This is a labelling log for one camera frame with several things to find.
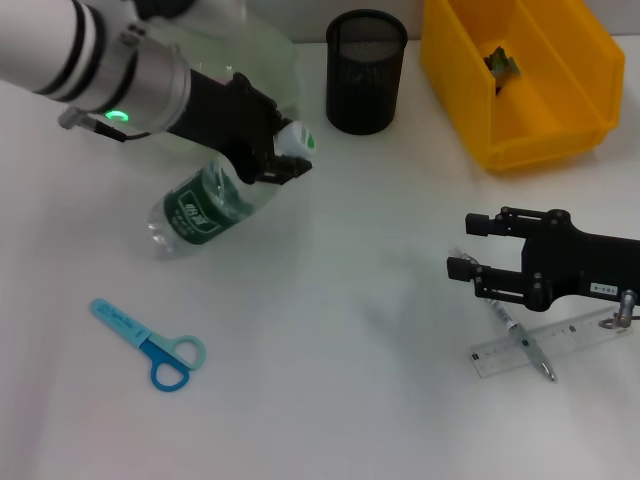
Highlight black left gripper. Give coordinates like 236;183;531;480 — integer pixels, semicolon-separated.
169;69;314;186

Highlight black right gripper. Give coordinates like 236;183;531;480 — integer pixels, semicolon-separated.
446;206;640;315

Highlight green label water bottle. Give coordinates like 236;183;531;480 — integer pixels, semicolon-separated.
146;119;317;262

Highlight green plastic wrapper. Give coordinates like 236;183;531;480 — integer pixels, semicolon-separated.
482;44;522;94

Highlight blue scissors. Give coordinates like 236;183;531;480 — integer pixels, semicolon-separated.
89;298;207;392

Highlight green glass fruit plate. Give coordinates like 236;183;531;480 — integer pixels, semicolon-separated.
149;12;304;156

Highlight black mesh pen holder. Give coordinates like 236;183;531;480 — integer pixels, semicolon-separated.
325;10;409;135

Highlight transparent plastic ruler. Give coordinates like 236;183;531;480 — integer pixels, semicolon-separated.
467;308;632;380

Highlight clear ballpoint pen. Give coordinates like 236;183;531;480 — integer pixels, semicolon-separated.
452;247;557;383

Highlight yellow plastic bin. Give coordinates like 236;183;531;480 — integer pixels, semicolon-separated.
418;0;626;174

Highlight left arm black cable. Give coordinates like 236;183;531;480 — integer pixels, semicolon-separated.
58;105;152;144

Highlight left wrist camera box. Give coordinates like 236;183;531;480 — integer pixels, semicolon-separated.
130;0;199;22

